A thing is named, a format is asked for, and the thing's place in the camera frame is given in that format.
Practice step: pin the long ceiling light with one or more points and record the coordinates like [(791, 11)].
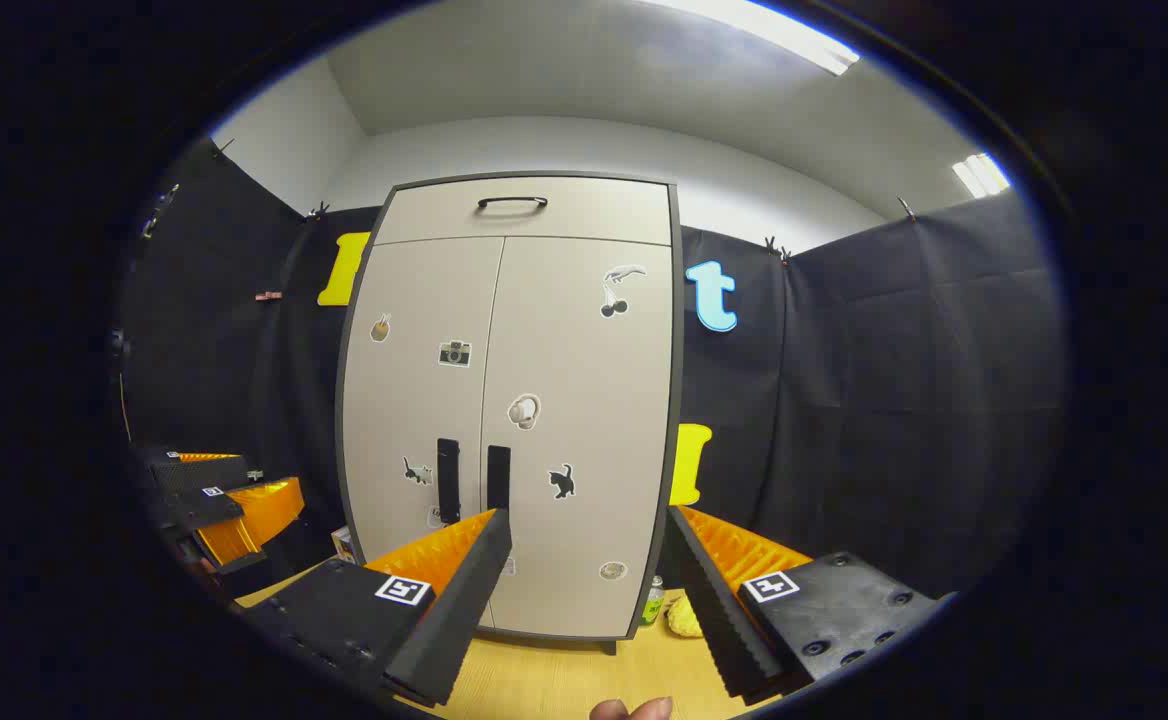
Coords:
[(774, 30)]

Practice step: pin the small ceiling light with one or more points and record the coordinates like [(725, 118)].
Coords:
[(980, 175)]

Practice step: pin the yellow sponge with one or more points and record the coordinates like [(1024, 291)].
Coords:
[(684, 618)]

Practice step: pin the beige double-door shoe cabinet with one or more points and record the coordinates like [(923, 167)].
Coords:
[(675, 400)]

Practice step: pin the green label bottle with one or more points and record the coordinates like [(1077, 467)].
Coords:
[(653, 604)]

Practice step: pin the cherry sticker shoe cabinet door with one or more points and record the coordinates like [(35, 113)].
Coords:
[(584, 360)]

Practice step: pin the beige cabinet drawer front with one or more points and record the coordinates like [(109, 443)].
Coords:
[(584, 215)]

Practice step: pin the black backdrop cloth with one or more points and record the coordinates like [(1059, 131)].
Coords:
[(894, 400)]

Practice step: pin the small white box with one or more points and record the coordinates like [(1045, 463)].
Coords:
[(345, 546)]

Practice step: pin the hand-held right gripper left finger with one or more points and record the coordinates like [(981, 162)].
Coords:
[(459, 610)]

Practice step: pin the black binder clip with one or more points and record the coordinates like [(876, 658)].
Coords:
[(906, 208), (317, 211), (776, 250)]

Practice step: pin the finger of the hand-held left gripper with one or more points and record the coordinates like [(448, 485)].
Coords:
[(194, 510), (199, 472)]

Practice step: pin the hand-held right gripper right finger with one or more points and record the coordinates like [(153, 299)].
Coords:
[(714, 620)]

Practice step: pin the camera sticker shoe cabinet door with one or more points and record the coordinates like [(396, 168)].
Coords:
[(414, 300)]

